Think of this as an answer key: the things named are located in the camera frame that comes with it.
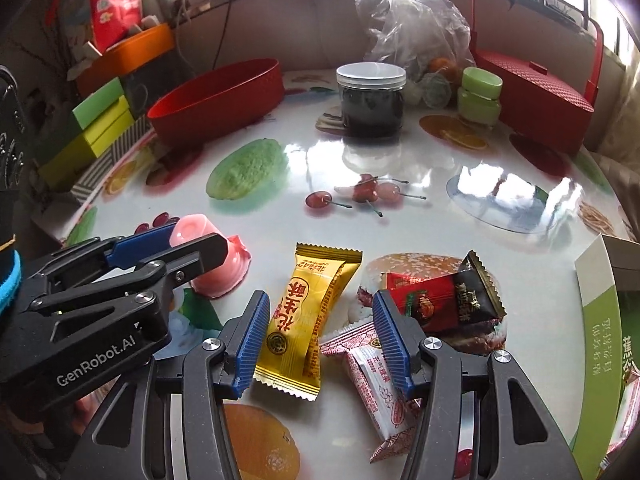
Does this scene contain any clear plastic bag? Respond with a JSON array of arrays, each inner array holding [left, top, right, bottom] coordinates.
[[355, 0, 476, 78]]

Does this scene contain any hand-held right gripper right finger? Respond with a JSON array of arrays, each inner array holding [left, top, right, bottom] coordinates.
[[371, 290, 583, 480]]

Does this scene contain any black white striped box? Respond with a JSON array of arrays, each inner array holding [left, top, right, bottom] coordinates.
[[70, 130, 156, 206]]

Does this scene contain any orange box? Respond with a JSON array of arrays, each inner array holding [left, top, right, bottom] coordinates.
[[75, 22, 176, 96]]

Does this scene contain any black cable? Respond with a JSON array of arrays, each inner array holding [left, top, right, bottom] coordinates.
[[210, 0, 238, 71]]

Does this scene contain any clear jar with dark contents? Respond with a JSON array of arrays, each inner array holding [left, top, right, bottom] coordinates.
[[336, 62, 407, 138]]

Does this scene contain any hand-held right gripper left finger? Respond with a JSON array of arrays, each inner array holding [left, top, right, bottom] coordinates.
[[85, 290, 272, 480]]

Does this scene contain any green glass jar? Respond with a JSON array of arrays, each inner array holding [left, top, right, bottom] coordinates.
[[457, 67, 503, 126]]

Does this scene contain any small round jelly cup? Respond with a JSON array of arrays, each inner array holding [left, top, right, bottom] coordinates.
[[420, 74, 453, 107]]

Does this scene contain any tangerine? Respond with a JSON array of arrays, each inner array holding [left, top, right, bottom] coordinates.
[[430, 57, 458, 83]]

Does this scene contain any pink jelly cup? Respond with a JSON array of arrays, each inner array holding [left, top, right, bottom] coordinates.
[[169, 214, 251, 297]]

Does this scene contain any red white patterned snack packet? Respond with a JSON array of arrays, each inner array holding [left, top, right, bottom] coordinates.
[[320, 322, 381, 358], [347, 347, 421, 463]]

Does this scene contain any red printed package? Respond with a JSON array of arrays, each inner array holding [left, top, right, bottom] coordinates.
[[86, 0, 143, 53]]

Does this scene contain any yellow green box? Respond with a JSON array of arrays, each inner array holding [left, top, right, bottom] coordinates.
[[37, 132, 96, 191], [82, 95, 136, 158]]

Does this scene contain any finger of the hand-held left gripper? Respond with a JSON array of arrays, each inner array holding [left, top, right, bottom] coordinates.
[[30, 231, 231, 348], [22, 222, 178, 288]]

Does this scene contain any green and white cardboard box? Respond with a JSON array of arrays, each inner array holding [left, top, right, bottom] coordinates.
[[574, 234, 640, 480]]

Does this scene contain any red oval bowl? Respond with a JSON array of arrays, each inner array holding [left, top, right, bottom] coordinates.
[[147, 57, 285, 148]]

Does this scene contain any red and black snack packet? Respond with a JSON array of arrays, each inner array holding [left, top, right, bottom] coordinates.
[[385, 251, 507, 333]]

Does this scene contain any yellow snack packet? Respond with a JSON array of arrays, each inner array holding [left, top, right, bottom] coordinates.
[[252, 242, 363, 403]]

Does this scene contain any red lidded basket with handle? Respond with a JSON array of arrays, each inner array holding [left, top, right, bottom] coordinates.
[[470, 0, 606, 158]]

